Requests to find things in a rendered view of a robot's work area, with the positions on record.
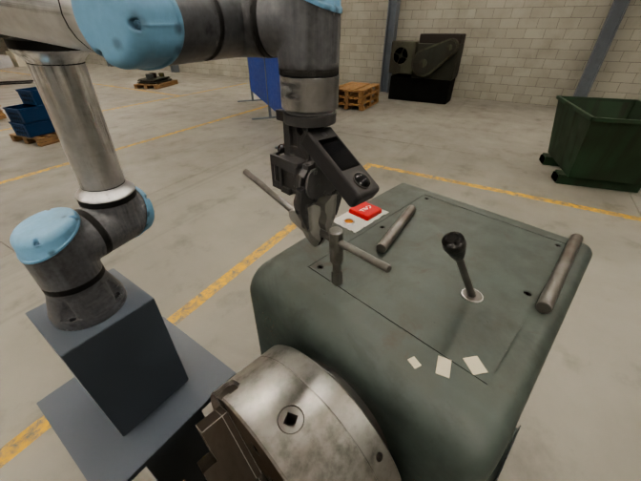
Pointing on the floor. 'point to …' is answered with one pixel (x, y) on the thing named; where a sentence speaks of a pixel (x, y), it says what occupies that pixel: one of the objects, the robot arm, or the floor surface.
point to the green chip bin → (596, 143)
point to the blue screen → (264, 83)
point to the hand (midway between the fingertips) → (320, 240)
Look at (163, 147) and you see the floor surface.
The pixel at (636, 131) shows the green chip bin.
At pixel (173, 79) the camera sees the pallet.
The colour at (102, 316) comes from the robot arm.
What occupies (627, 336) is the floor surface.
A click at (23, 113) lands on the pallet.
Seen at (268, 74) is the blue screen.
